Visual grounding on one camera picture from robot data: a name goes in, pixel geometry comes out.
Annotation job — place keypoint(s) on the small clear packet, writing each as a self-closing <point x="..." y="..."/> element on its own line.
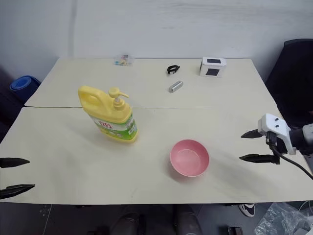
<point x="124" y="60"/>

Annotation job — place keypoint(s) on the small silver cylinder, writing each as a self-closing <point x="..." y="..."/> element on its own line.
<point x="175" y="86"/>

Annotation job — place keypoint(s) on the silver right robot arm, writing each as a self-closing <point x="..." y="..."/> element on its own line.
<point x="302" y="139"/>

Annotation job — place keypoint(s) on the blue rolled foam mat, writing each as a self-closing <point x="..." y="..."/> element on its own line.
<point x="23" y="86"/>

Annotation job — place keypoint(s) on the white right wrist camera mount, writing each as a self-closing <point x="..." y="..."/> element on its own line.
<point x="274" y="123"/>

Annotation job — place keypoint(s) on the pink bowl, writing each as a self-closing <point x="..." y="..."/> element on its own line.
<point x="189" y="159"/>

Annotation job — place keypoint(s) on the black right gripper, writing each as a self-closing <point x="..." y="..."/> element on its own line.
<point x="280" y="149"/>

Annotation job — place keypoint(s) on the yellow detergent bottle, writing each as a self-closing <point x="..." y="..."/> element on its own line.
<point x="111" y="115"/>

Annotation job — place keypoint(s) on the white cube with black squares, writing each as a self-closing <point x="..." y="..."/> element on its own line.
<point x="212" y="69"/>

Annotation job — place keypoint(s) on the black office chair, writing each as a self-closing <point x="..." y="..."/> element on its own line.
<point x="293" y="80"/>

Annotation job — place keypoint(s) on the black and white sneaker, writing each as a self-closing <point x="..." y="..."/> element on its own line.
<point x="247" y="209"/>

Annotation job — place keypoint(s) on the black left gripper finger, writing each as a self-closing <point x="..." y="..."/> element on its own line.
<point x="14" y="190"/>
<point x="13" y="162"/>

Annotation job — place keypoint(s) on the clear crumpled plastic bag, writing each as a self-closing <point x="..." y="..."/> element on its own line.
<point x="281" y="220"/>

